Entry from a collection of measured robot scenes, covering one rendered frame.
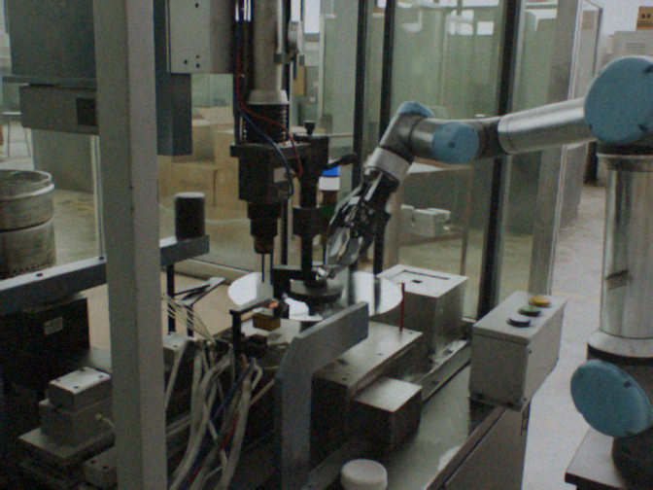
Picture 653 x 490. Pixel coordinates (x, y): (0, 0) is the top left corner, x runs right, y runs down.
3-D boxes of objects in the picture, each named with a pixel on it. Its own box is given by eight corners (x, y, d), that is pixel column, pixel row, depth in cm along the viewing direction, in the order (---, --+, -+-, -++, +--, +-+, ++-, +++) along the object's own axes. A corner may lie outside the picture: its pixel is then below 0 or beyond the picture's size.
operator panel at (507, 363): (510, 352, 161) (517, 289, 158) (560, 364, 156) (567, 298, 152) (465, 398, 138) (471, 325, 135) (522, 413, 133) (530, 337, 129)
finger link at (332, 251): (322, 268, 132) (344, 225, 132) (314, 266, 137) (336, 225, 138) (335, 276, 132) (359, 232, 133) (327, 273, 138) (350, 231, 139)
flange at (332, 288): (355, 290, 137) (356, 277, 136) (321, 303, 128) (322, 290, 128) (310, 278, 143) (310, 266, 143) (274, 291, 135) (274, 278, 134)
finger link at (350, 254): (335, 276, 132) (359, 232, 133) (327, 273, 138) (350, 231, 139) (350, 284, 133) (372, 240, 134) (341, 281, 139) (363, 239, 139)
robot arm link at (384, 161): (370, 150, 140) (404, 170, 142) (360, 170, 140) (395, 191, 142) (383, 146, 133) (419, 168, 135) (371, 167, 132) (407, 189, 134)
